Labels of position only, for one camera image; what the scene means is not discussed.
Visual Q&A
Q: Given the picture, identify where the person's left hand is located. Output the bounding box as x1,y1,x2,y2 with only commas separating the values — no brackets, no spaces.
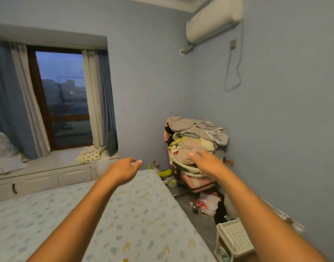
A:
107,157,143,186

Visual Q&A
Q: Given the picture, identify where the person's right hand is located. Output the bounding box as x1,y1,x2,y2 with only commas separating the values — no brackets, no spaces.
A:
188,150,230,179

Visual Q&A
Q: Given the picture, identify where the blue patterned bed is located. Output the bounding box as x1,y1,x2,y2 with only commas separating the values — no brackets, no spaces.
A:
0,169,218,262

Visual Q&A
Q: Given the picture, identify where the person's right forearm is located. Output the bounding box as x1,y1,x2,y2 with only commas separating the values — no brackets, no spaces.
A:
219,171,329,262

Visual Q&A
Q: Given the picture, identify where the person's left forearm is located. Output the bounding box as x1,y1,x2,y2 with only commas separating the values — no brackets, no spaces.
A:
26,174,121,262

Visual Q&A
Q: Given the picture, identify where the pink office chair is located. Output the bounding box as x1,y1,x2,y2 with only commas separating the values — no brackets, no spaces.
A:
164,120,227,215

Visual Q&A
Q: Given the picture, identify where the white hanging cloth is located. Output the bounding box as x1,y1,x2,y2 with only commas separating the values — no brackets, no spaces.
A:
89,158,113,179

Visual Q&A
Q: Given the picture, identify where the cream patterned cloth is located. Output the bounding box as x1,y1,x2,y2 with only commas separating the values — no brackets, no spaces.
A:
77,146,106,164

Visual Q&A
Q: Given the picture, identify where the white red plastic bag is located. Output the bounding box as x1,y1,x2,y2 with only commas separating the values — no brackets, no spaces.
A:
189,192,222,216

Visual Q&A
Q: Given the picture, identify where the green ride-on toy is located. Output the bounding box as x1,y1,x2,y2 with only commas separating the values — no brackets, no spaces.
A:
147,160,178,188

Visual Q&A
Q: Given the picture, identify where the black cloth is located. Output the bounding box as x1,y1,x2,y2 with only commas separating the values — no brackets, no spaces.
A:
214,198,229,225

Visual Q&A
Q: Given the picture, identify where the white curtain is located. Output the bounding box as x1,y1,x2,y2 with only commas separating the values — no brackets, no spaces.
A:
10,43,51,158
82,49,104,147

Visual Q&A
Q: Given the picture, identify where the blue curtain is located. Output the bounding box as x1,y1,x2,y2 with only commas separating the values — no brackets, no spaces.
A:
0,40,38,160
98,49,117,148

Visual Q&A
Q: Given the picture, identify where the white window seat cabinet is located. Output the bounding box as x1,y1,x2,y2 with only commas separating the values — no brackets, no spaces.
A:
0,146,120,204

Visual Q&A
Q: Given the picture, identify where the white plastic basket cart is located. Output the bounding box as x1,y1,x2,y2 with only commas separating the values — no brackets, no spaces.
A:
215,218,256,262

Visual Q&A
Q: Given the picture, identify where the brown framed window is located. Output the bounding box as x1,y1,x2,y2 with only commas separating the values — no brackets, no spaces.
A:
27,46,94,150

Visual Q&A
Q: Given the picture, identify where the white panel heater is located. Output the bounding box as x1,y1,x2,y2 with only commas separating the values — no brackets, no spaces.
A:
224,192,305,234

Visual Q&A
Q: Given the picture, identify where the crumpled white plastic bag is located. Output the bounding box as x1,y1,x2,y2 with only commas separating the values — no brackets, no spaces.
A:
0,132,27,176

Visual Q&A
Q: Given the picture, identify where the white air conditioner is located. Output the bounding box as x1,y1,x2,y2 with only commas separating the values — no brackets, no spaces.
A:
186,0,244,44

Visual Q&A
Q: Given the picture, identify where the grey power cable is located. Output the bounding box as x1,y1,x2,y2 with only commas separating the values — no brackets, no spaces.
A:
224,21,243,92

